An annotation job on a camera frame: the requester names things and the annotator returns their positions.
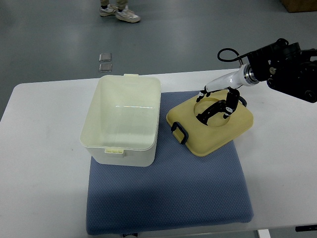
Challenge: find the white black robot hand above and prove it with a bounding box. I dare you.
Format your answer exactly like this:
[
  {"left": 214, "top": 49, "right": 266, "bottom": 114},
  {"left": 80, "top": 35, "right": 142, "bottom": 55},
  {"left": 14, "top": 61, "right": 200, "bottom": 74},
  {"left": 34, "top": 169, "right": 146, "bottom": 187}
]
[{"left": 196, "top": 64, "right": 259, "bottom": 124}]

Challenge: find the yellow box lid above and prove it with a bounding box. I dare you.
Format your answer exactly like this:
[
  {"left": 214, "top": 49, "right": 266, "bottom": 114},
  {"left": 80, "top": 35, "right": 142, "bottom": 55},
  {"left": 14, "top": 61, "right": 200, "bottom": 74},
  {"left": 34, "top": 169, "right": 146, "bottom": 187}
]
[{"left": 166, "top": 90, "right": 254, "bottom": 157}]

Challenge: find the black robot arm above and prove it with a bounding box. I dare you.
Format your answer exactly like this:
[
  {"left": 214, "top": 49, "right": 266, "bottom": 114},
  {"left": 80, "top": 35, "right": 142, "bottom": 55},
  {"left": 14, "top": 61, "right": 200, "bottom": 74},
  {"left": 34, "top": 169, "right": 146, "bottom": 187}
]
[{"left": 247, "top": 38, "right": 317, "bottom": 103}]

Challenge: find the brown cardboard box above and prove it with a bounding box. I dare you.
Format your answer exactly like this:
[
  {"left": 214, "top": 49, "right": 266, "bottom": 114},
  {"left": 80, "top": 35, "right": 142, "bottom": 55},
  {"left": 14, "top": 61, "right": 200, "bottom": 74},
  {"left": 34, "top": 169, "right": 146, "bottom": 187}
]
[{"left": 280, "top": 0, "right": 317, "bottom": 13}]

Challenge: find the white storage box base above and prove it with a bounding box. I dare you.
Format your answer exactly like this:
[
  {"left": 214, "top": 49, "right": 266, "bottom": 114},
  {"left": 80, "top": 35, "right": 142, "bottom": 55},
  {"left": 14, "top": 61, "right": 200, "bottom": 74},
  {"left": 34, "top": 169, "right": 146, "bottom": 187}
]
[{"left": 80, "top": 74, "right": 161, "bottom": 167}]

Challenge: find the blue padded mat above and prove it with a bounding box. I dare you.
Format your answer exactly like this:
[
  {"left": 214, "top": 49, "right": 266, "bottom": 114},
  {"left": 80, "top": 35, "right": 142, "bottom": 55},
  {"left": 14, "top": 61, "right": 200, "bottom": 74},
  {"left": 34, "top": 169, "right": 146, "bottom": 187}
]
[{"left": 86, "top": 91, "right": 253, "bottom": 235}]

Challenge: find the left white sneaker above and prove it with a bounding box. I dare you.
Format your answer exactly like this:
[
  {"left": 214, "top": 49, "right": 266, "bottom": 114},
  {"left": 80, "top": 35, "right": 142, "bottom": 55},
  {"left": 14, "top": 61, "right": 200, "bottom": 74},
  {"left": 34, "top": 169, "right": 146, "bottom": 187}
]
[{"left": 115, "top": 5, "right": 141, "bottom": 23}]

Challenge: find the white sneaker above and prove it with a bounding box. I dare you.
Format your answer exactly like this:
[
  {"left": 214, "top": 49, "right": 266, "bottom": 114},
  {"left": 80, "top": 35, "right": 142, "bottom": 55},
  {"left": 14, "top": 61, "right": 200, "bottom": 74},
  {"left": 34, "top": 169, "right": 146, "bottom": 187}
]
[
  {"left": 115, "top": 5, "right": 141, "bottom": 23},
  {"left": 99, "top": 4, "right": 118, "bottom": 17}
]

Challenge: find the lower metal floor plate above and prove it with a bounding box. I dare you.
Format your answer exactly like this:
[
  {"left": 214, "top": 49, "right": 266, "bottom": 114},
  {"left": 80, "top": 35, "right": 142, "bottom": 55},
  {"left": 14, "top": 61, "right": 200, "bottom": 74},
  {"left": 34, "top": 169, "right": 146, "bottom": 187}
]
[{"left": 99, "top": 63, "right": 112, "bottom": 72}]

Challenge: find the right white sneaker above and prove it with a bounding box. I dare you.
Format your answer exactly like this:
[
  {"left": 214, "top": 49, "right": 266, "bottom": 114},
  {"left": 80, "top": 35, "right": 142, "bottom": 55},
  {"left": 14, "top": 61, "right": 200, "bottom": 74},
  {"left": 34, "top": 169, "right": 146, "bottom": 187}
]
[{"left": 99, "top": 4, "right": 118, "bottom": 17}]

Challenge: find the white table leg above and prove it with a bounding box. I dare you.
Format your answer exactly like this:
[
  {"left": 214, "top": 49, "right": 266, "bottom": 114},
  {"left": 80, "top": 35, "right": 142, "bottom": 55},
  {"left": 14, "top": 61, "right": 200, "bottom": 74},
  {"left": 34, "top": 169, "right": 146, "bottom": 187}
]
[{"left": 257, "top": 229, "right": 271, "bottom": 238}]

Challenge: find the black table control panel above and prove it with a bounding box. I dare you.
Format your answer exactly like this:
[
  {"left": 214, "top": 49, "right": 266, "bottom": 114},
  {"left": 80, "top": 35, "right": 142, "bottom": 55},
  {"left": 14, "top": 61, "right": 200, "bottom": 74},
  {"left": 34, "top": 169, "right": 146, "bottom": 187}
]
[{"left": 295, "top": 225, "right": 317, "bottom": 232}]

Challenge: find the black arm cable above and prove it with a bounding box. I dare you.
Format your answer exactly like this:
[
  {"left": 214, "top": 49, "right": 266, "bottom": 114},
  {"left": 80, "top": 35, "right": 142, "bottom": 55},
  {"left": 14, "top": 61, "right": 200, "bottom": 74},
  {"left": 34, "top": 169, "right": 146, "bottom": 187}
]
[{"left": 217, "top": 48, "right": 248, "bottom": 66}]

